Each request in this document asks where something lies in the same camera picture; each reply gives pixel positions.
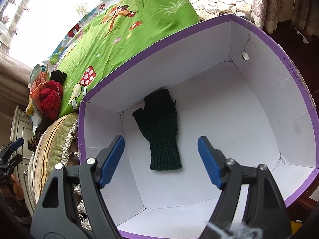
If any dark brown knit cuff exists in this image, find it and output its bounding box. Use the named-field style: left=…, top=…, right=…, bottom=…
left=50, top=70, right=67, bottom=85

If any purple cardboard box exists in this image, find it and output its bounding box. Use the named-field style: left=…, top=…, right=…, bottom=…
left=78, top=15, right=318, bottom=238

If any cream carved dresser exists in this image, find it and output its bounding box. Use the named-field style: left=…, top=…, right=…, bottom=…
left=10, top=104, right=38, bottom=214

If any beige heavy curtain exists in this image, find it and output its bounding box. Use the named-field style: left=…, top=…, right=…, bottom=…
left=251, top=0, right=318, bottom=37

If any dark green knit glove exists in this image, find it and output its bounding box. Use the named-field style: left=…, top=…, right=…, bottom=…
left=132, top=88, right=182, bottom=171

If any striped tasselled cushion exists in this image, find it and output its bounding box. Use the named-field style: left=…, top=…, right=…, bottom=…
left=26, top=112, right=83, bottom=210

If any leopard print scrunchie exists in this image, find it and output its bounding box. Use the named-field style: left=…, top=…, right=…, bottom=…
left=28, top=135, right=40, bottom=152

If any dark red fluffy knit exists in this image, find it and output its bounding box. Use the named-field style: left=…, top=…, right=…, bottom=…
left=38, top=80, right=63, bottom=122

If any green cartoon mushroom bedsheet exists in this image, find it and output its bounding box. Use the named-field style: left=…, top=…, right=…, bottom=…
left=49, top=0, right=199, bottom=118

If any white lace floral curtain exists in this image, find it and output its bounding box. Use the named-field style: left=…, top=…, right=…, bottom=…
left=1, top=0, right=253, bottom=66

